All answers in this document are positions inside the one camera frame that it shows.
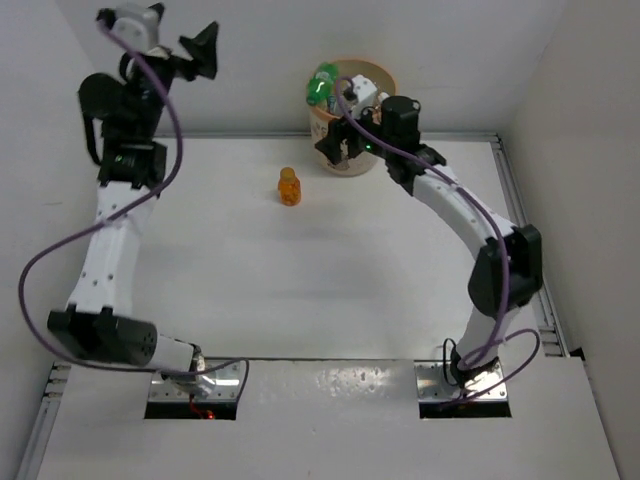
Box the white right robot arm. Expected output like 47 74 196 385
315 96 543 386

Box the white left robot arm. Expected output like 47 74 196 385
47 9 219 374

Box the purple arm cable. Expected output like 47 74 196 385
333 75 544 404
18 19 250 399

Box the orange juice bottle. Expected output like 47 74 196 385
278 167 301 206

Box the metal base plate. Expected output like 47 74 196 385
148 361 246 403
414 361 508 404

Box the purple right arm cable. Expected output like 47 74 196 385
333 75 544 404

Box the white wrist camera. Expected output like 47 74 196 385
343 74 378 119
96 2 165 53

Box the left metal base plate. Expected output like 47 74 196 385
148 361 246 403

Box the beige capybara plastic bin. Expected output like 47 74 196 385
307 58 397 177

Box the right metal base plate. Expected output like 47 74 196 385
414 361 508 404

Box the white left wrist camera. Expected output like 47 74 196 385
96 2 165 53

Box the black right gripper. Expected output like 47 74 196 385
315 98 394 165

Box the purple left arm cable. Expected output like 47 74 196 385
18 19 250 399

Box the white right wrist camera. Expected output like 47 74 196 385
343 74 378 119

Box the green plastic bottle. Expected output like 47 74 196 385
306 62 339 107

